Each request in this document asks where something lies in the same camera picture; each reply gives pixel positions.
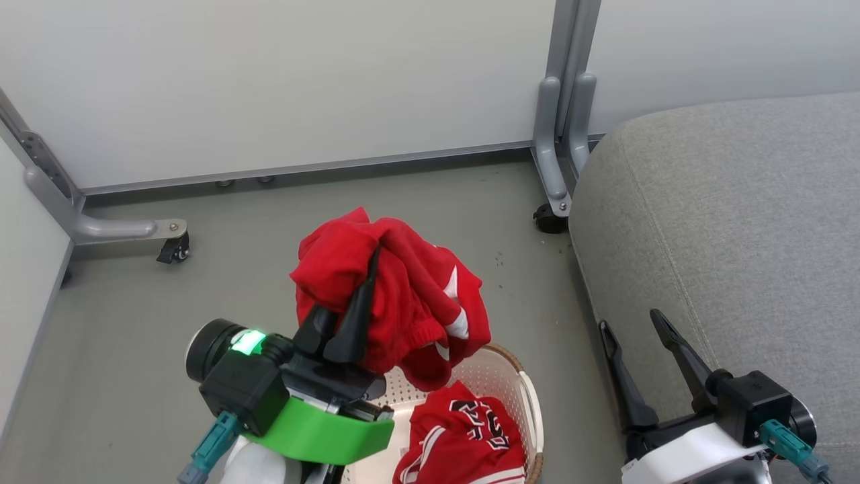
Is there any red jersey with number print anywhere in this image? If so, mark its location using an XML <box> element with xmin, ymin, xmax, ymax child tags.
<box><xmin>393</xmin><ymin>381</ymin><xmax>527</xmax><ymax>484</ymax></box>

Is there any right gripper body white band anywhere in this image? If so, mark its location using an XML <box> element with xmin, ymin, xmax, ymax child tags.
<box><xmin>621</xmin><ymin>411</ymin><xmax>773</xmax><ymax>484</ymax></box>

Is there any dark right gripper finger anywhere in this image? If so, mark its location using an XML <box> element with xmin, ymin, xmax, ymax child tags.
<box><xmin>599</xmin><ymin>319</ymin><xmax>660</xmax><ymax>433</ymax></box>
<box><xmin>649</xmin><ymin>309</ymin><xmax>717</xmax><ymax>413</ymax></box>

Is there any teal right cable connector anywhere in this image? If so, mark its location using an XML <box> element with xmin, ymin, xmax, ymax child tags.
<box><xmin>759</xmin><ymin>419</ymin><xmax>834</xmax><ymax>484</ymax></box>

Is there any teal left cable connector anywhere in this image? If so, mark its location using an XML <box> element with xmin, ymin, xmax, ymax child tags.
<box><xmin>178</xmin><ymin>411</ymin><xmax>243</xmax><ymax>484</ymax></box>

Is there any grey partition leg angled brace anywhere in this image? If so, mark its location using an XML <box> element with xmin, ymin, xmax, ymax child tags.
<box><xmin>0</xmin><ymin>87</ymin><xmax>189</xmax><ymax>246</ymax></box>

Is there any grey partition post double foot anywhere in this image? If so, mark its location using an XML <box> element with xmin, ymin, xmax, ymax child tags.
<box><xmin>531</xmin><ymin>0</ymin><xmax>603</xmax><ymax>219</ymax></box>

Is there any plain red garment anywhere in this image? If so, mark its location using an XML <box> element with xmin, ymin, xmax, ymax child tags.
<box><xmin>290</xmin><ymin>207</ymin><xmax>491</xmax><ymax>393</ymax></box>

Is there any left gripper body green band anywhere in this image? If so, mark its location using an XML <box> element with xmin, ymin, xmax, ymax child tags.
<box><xmin>242</xmin><ymin>355</ymin><xmax>395</xmax><ymax>466</ymax></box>

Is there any black caster wheel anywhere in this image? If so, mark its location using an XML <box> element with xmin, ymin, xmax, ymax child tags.
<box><xmin>533</xmin><ymin>204</ymin><xmax>570</xmax><ymax>235</ymax></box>
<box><xmin>157</xmin><ymin>232</ymin><xmax>191</xmax><ymax>265</ymax></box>

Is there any grey fabric sofa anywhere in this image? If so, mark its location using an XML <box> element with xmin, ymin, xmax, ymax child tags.
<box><xmin>568</xmin><ymin>92</ymin><xmax>860</xmax><ymax>484</ymax></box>

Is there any cream perforated laundry basket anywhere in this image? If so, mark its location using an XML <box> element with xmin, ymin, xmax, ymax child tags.
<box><xmin>339</xmin><ymin>344</ymin><xmax>544</xmax><ymax>484</ymax></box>

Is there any teal cable connector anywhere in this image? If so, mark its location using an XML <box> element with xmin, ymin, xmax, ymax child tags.
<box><xmin>178</xmin><ymin>411</ymin><xmax>243</xmax><ymax>484</ymax></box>
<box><xmin>759</xmin><ymin>419</ymin><xmax>834</xmax><ymax>484</ymax></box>

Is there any grey partition bottom rail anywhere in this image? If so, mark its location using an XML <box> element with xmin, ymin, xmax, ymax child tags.
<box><xmin>79</xmin><ymin>140</ymin><xmax>537</xmax><ymax>197</ymax></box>

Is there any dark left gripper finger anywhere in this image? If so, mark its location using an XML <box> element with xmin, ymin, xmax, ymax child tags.
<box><xmin>293</xmin><ymin>305</ymin><xmax>339</xmax><ymax>357</ymax></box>
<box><xmin>324</xmin><ymin>246</ymin><xmax>382</xmax><ymax>366</ymax></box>

